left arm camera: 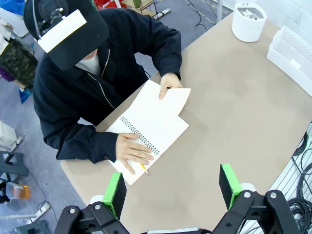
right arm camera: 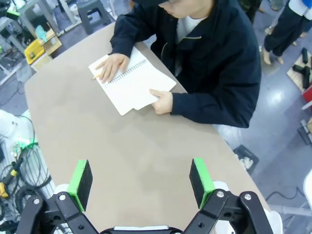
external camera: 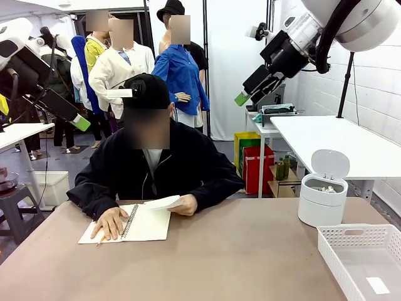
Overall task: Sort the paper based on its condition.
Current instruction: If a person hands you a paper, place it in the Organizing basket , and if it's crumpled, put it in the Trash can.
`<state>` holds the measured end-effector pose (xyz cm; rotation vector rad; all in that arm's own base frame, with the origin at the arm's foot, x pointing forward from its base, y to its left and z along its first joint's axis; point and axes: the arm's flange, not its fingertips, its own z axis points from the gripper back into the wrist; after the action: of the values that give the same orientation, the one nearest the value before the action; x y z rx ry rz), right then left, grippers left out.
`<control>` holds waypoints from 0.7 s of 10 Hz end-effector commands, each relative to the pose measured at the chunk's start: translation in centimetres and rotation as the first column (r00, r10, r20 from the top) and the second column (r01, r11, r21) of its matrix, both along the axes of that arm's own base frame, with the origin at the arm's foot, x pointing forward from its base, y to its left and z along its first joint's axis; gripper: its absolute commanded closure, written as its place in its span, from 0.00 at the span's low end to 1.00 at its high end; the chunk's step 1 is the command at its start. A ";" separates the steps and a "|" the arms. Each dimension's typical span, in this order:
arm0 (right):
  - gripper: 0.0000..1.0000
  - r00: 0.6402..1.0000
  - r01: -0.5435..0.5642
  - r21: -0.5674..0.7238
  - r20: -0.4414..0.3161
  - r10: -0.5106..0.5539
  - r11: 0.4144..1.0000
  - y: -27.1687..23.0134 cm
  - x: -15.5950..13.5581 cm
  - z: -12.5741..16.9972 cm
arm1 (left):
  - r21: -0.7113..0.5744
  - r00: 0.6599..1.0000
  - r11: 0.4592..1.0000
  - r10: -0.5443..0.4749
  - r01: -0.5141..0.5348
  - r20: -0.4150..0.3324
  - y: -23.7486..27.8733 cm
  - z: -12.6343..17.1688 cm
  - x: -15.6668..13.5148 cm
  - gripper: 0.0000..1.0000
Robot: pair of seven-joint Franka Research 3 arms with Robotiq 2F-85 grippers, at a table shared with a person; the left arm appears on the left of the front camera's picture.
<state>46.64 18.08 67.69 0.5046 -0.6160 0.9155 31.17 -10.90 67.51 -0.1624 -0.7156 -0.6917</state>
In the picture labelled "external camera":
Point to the orange pencil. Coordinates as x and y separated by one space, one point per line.
101 240

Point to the white paper sheet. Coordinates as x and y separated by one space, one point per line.
163 203

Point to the small white side table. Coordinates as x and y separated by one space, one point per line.
250 117

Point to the red bag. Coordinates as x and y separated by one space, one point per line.
258 169

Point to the person's left hand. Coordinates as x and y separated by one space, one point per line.
188 205

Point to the person's right forearm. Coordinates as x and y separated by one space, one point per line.
91 203

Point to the white spiral notebook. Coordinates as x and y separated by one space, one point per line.
147 225

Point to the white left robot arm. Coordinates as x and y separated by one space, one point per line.
18 31

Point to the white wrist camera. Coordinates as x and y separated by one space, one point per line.
250 31
40 41

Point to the white round trash bin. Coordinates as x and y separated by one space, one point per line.
319 210

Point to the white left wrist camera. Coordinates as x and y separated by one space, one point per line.
40 41

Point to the mannequin in cream cardigan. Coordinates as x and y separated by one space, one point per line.
119 69

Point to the black light stand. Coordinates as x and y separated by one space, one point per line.
344 94

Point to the person's right hand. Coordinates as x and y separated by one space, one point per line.
111 222

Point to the grey box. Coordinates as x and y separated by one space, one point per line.
283 94

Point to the mannequin in white coat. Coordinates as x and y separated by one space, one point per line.
77 84

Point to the white storage box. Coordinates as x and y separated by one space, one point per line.
58 188

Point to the grey tray with green item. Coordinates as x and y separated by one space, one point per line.
279 109

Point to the white trash bin lid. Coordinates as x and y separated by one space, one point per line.
330 161

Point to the white desk with leg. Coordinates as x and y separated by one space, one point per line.
22 135

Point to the large white table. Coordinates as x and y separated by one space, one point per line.
329 141

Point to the grey plastic stool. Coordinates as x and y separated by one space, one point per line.
12 196

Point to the long blue garment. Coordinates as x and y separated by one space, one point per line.
80 53

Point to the yellow green bag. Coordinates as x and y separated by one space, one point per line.
239 150

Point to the yellow object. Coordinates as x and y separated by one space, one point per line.
2 106

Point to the black backdrop stand pole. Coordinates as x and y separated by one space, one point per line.
205 78
267 12

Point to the white backdrop curtain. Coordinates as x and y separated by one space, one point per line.
232 62

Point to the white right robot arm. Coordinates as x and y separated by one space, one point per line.
369 15

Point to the low wooden shelf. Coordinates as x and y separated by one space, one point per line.
282 188

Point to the flat white paper slip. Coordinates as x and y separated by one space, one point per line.
378 285

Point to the green bottle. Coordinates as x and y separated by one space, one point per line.
286 166
279 171

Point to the mannequin in yellow jacket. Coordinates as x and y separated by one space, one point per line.
92 51

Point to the teal cloth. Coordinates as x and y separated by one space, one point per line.
257 118

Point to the person's left forearm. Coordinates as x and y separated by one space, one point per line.
219 191

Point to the white perforated plastic basket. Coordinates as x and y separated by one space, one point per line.
344 251

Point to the black bucket hat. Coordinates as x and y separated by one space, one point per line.
170 9

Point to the white head-mounted camera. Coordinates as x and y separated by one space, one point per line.
119 93

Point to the person's black jacket torso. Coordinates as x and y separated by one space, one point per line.
188 156

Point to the black baseball cap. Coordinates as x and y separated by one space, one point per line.
153 91

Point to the mannequin in blue shirt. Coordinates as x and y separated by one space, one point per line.
178 69

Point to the glass bowl red liquid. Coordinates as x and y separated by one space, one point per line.
7 182

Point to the small black dispenser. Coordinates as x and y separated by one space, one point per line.
277 99

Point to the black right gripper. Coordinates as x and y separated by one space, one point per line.
286 58

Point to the mannequin in black shirt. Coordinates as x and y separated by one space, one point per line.
198 53

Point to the background person dark trousers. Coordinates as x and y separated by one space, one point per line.
33 144

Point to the background person dark-haired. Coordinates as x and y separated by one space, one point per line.
59 75

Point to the white paper ball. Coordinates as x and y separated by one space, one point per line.
327 189

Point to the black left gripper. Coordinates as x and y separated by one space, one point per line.
26 75

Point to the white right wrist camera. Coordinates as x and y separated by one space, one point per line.
250 31

